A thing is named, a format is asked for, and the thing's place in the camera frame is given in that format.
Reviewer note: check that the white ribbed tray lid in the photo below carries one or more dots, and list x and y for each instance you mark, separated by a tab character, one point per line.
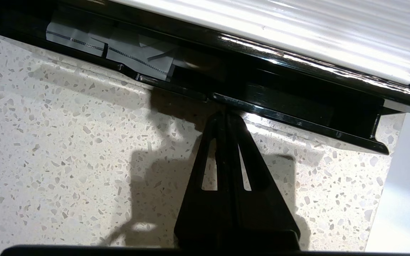
315	32

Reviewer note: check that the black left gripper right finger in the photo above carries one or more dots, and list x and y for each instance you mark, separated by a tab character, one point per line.
262	220

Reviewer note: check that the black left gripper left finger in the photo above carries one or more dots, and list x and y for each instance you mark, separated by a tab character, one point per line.
205	213

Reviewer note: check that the dental kit packet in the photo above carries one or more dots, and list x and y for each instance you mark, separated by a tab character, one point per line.
73	35
137	57

